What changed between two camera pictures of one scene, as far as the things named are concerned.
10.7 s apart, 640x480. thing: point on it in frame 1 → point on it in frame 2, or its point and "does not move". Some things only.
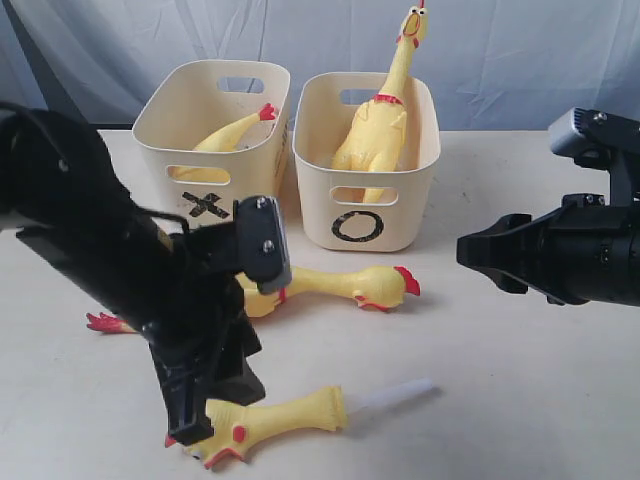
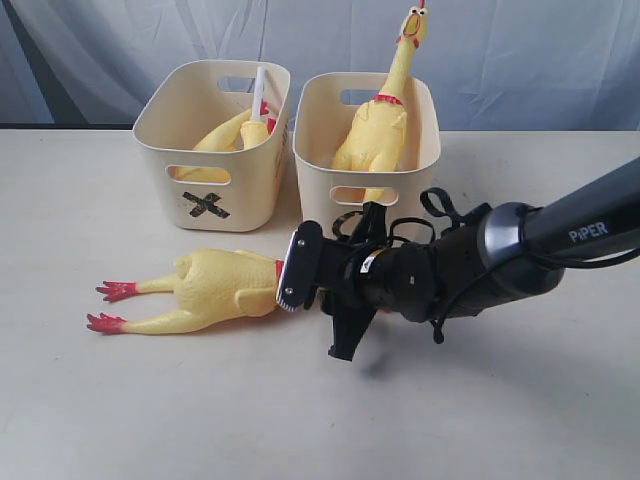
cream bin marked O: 390,211 does not move
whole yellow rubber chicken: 377,132 does not move
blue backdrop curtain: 500,65 does not move
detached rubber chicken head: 237,428 → 255,131
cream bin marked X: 191,101 does not move
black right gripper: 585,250 → 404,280
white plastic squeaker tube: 387,394 → 258,95
